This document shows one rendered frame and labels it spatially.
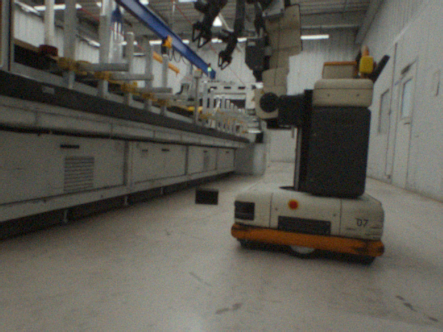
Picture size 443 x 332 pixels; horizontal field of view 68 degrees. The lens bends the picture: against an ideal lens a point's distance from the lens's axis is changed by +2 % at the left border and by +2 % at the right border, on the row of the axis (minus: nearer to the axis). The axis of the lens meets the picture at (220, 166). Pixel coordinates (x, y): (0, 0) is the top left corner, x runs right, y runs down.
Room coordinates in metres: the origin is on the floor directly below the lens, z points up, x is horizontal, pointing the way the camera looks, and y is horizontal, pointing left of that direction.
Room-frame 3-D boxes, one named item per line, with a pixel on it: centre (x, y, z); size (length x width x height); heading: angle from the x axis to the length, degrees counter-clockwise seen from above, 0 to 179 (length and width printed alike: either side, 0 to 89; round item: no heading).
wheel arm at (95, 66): (1.51, 0.65, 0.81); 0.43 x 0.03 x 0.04; 75
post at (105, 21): (1.72, 0.64, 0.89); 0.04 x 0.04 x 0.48; 75
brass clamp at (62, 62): (1.50, 0.70, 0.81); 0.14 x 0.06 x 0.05; 165
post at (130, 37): (1.97, 0.58, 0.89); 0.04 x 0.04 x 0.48; 75
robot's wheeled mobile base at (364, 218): (1.73, -0.46, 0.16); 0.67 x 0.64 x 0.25; 75
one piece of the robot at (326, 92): (1.70, -0.55, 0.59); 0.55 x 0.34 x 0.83; 165
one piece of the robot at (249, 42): (1.80, -0.18, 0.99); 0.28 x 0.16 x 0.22; 165
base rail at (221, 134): (3.60, 0.15, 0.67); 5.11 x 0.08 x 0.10; 165
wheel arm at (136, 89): (1.99, 0.52, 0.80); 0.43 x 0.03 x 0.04; 75
